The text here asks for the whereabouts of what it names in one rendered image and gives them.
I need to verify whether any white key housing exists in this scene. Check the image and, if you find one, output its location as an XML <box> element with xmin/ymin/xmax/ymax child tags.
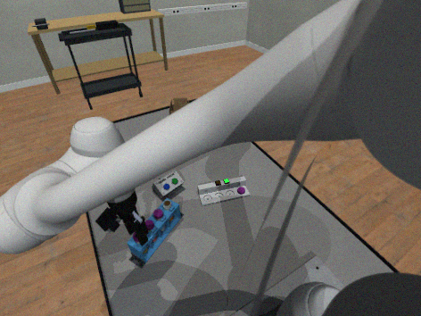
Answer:
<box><xmin>152</xmin><ymin>170</ymin><xmax>184</xmax><ymax>202</ymax></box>

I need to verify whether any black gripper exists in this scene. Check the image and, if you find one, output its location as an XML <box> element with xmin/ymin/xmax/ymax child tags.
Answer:
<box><xmin>107</xmin><ymin>192</ymin><xmax>148</xmax><ymax>246</ymax></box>

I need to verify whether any brown cardboard box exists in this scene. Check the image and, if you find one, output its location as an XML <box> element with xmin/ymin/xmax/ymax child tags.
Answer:
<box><xmin>169</xmin><ymin>98</ymin><xmax>189</xmax><ymax>114</ymax></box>

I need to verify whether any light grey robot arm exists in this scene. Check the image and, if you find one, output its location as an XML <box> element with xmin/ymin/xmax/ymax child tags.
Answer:
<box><xmin>0</xmin><ymin>0</ymin><xmax>421</xmax><ymax>316</ymax></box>

